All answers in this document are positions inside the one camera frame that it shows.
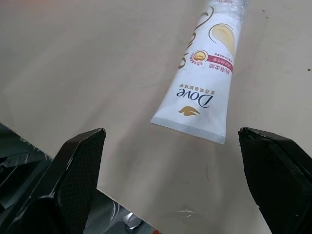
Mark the white Dove cream tube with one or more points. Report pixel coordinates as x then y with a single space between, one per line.
203 73

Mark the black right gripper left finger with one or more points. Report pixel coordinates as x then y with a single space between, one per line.
73 170

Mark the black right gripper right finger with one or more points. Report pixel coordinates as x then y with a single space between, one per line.
273 170

